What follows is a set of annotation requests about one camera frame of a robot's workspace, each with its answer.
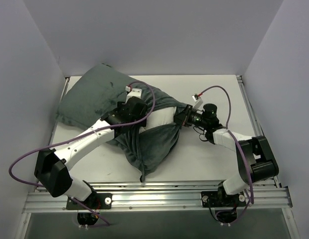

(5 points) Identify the aluminium rail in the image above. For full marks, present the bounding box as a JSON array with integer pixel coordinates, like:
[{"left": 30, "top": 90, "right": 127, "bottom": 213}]
[
  {"left": 236, "top": 76, "right": 282, "bottom": 188},
  {"left": 48, "top": 76, "right": 70, "bottom": 145}
]

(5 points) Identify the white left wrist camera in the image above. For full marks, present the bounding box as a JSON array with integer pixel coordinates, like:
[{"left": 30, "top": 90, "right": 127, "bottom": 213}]
[{"left": 125, "top": 86, "right": 142, "bottom": 102}]

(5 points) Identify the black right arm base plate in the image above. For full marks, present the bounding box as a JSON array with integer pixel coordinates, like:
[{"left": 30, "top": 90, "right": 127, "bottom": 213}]
[{"left": 200, "top": 191, "right": 246, "bottom": 208}]

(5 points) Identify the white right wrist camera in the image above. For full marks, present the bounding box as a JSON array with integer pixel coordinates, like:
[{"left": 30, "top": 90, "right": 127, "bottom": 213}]
[{"left": 192, "top": 94, "right": 203, "bottom": 110}]

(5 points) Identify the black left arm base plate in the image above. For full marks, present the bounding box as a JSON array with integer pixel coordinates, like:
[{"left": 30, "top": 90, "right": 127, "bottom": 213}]
[{"left": 66, "top": 193, "right": 113, "bottom": 210}]

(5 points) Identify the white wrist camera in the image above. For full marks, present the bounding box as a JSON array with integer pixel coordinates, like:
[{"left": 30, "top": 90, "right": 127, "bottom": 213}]
[
  {"left": 192, "top": 94, "right": 203, "bottom": 110},
  {"left": 125, "top": 86, "right": 142, "bottom": 102}
]

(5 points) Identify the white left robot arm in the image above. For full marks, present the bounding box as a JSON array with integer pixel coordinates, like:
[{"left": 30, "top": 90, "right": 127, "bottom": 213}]
[{"left": 34, "top": 97, "right": 147, "bottom": 209}]

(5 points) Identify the aluminium front rail frame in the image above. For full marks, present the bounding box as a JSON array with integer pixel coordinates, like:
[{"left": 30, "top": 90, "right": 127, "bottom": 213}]
[{"left": 23, "top": 179, "right": 293, "bottom": 213}]

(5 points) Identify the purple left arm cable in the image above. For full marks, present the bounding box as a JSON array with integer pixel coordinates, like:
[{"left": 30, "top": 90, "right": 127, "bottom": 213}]
[{"left": 8, "top": 81, "right": 155, "bottom": 227}]

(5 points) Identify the zebra and grey plush pillowcase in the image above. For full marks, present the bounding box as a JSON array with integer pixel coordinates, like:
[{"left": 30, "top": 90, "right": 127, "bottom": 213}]
[{"left": 56, "top": 64, "right": 186, "bottom": 182}]

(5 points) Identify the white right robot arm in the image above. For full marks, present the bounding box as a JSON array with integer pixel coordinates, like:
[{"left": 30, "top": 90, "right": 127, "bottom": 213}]
[{"left": 173, "top": 104, "right": 279, "bottom": 206}]

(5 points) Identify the white pillow insert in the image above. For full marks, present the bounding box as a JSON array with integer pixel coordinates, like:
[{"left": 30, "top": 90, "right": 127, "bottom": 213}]
[{"left": 139, "top": 107, "right": 176, "bottom": 133}]

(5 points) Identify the aluminium left side rail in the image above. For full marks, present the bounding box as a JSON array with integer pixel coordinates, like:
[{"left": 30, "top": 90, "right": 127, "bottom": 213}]
[{"left": 48, "top": 76, "right": 70, "bottom": 145}]

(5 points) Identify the aluminium right side rail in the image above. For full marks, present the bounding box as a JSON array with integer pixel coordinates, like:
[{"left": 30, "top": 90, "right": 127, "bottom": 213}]
[{"left": 236, "top": 76, "right": 282, "bottom": 188}]

